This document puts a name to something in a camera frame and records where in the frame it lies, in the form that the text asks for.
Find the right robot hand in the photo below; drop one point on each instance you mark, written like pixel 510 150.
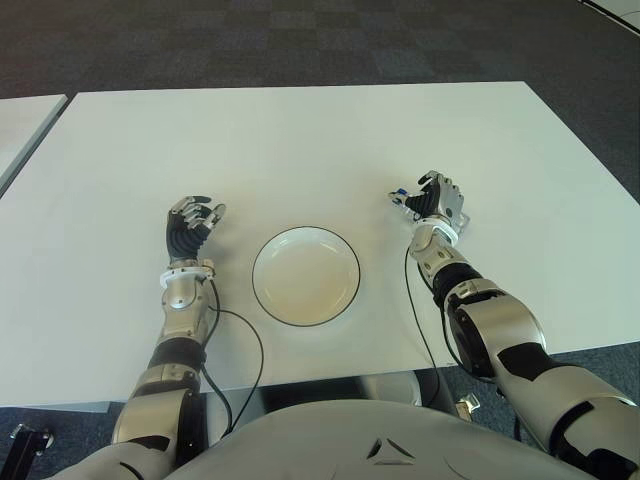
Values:
pixel 440 197

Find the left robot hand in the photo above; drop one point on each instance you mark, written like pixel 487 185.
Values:
pixel 185 235

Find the clear water bottle blue cap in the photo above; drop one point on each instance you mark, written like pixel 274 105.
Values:
pixel 400 192

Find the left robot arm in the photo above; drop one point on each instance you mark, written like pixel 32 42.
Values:
pixel 180 305

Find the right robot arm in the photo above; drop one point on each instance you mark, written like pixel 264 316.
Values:
pixel 495 330

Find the white plate black rim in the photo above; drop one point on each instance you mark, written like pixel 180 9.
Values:
pixel 305 277

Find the grey round table base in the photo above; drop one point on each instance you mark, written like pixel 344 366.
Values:
pixel 395 387

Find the white side table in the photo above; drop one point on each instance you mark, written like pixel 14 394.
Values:
pixel 20 130

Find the grey robot torso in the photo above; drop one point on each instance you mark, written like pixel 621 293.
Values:
pixel 320 450

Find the black metal bracket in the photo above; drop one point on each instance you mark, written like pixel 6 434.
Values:
pixel 30 445

